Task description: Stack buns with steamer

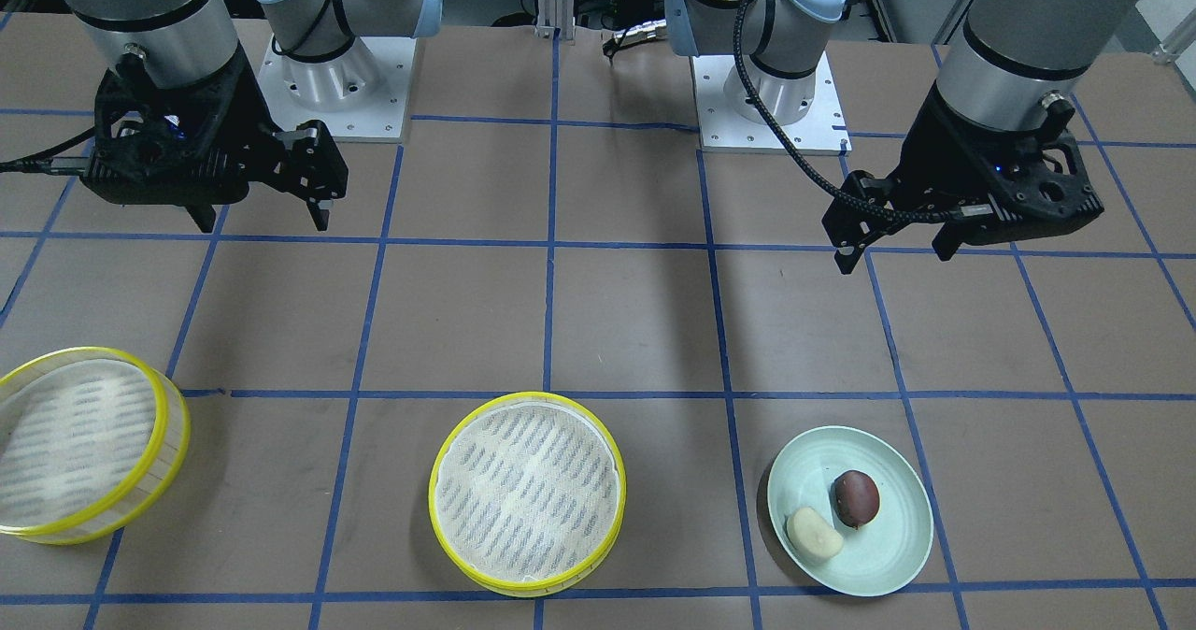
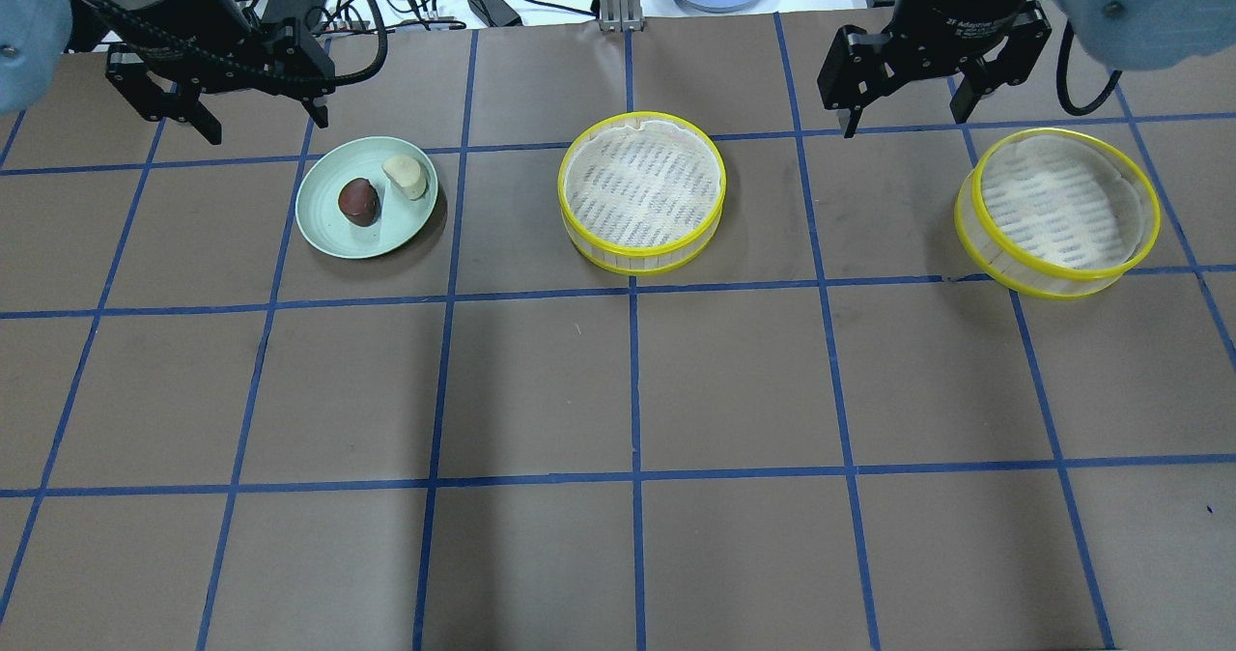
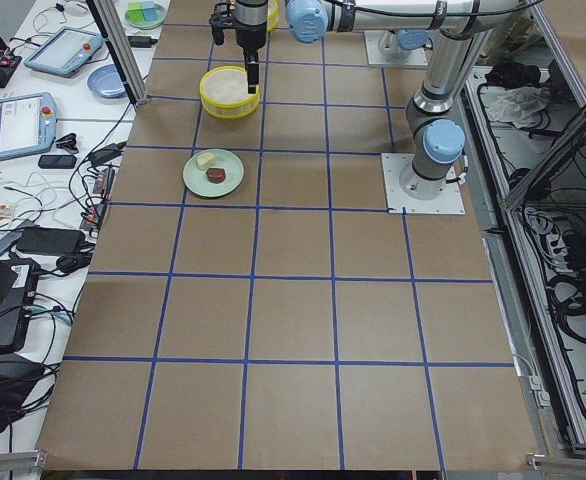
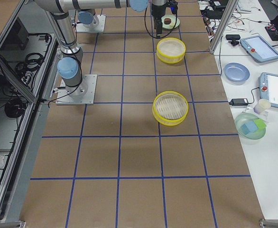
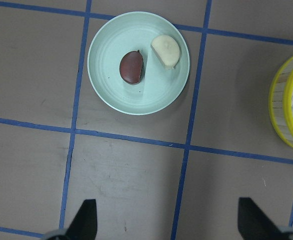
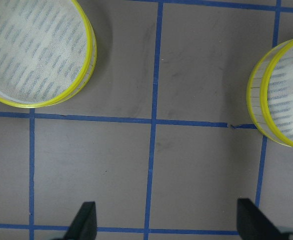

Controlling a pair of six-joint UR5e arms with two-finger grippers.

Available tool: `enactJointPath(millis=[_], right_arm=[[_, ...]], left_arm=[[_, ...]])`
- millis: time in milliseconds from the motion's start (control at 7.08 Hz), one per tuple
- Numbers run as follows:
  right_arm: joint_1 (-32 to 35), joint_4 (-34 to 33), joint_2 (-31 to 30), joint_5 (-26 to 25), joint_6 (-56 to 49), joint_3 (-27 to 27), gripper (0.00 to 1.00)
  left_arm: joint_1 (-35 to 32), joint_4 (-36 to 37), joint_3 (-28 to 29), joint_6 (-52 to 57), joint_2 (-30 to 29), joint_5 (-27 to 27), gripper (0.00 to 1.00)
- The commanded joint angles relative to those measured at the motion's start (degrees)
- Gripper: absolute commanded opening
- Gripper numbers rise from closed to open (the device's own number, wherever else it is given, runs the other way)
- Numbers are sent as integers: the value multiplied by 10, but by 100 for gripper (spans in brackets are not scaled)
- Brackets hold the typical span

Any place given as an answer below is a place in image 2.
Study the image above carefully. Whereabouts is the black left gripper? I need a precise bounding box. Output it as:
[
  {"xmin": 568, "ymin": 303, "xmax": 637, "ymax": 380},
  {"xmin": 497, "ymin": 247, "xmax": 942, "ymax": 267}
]
[{"xmin": 104, "ymin": 0, "xmax": 337, "ymax": 146}]

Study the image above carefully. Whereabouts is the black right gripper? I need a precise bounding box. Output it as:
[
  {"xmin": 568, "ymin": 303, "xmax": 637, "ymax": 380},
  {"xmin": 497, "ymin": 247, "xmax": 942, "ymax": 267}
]
[{"xmin": 817, "ymin": 0, "xmax": 1052, "ymax": 140}]

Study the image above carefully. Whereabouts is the brown bun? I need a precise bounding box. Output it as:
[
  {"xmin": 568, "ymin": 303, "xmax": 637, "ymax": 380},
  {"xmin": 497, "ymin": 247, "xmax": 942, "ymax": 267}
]
[{"xmin": 337, "ymin": 179, "xmax": 379, "ymax": 229}]

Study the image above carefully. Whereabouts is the white bun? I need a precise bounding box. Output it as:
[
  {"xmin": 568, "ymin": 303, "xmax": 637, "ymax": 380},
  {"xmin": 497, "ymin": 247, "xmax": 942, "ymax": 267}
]
[{"xmin": 382, "ymin": 154, "xmax": 429, "ymax": 199}]

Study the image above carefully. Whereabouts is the yellow steamer basket side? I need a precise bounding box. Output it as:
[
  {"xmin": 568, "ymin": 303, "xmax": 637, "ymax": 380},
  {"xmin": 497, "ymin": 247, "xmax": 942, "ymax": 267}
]
[{"xmin": 952, "ymin": 127, "xmax": 1163, "ymax": 300}]

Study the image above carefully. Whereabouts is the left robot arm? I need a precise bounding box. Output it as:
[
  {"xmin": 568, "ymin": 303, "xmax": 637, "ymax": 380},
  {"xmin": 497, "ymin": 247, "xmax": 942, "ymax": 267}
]
[{"xmin": 1, "ymin": 0, "xmax": 335, "ymax": 145}]

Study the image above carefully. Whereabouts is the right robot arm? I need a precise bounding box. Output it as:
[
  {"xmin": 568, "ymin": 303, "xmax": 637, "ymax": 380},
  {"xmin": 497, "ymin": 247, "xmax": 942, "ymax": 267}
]
[{"xmin": 817, "ymin": 0, "xmax": 1235, "ymax": 137}]

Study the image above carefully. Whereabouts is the yellow steamer basket centre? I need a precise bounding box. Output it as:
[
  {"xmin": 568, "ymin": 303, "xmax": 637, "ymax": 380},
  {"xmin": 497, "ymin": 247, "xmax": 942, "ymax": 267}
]
[{"xmin": 556, "ymin": 111, "xmax": 728, "ymax": 275}]

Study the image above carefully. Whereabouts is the light green plate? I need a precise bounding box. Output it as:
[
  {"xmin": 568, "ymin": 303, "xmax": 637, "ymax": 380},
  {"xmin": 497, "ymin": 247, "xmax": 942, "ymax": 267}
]
[{"xmin": 295, "ymin": 136, "xmax": 438, "ymax": 259}]

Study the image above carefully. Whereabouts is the black power adapter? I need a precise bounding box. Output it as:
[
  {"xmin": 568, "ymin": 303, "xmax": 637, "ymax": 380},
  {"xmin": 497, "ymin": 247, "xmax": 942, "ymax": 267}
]
[{"xmin": 466, "ymin": 0, "xmax": 522, "ymax": 28}]

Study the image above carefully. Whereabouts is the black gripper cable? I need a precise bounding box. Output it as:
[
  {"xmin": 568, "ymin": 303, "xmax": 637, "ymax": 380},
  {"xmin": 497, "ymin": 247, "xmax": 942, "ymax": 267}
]
[{"xmin": 319, "ymin": 0, "xmax": 389, "ymax": 86}]

